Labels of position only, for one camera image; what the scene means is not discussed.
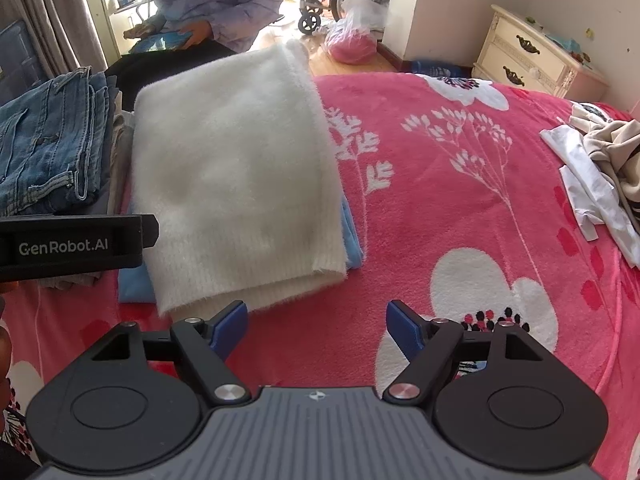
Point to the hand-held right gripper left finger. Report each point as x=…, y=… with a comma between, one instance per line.
x=230, y=327

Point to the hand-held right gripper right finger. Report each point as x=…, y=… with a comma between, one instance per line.
x=405, y=330

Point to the white fluffy sweater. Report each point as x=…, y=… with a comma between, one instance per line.
x=225, y=170

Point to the person's left hand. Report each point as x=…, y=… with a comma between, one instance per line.
x=4, y=355

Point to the light blue folded garment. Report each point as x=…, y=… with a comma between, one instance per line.
x=352, y=245

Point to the folded blue jeans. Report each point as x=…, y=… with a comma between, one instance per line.
x=45, y=145

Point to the beige folded garment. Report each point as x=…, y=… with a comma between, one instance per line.
x=120, y=160

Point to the pink floral blanket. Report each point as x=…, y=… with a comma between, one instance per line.
x=450, y=185

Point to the blue tablet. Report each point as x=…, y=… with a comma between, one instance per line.
x=160, y=42

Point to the white shirt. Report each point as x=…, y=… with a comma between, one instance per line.
x=590, y=185

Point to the grey curtain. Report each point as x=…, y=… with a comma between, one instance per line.
x=50, y=10

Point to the pink plastic bag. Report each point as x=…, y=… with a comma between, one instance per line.
x=350, y=47

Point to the cream nightstand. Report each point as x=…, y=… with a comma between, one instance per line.
x=525, y=55

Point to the white plastic bag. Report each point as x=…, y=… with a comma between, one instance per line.
x=360, y=12

